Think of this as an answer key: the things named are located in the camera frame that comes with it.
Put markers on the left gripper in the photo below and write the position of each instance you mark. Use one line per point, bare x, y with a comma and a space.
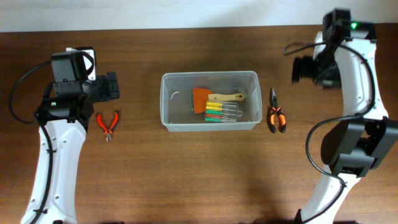
110, 87

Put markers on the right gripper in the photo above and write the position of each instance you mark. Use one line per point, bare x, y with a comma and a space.
331, 81

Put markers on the orange-black needle-nose pliers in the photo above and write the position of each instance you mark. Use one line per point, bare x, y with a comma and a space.
275, 111

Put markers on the orange scraper with wooden handle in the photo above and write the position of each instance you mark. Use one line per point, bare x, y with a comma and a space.
202, 95

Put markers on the clear case of screwdrivers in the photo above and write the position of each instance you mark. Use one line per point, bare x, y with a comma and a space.
222, 112

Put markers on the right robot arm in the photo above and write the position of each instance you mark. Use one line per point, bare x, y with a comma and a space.
344, 58

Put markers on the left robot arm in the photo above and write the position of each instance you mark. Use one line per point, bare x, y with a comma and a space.
63, 116

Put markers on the clear plastic container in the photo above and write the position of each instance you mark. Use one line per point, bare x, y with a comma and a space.
176, 100

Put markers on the red-handled side cutters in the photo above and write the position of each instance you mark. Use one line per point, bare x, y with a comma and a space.
108, 128

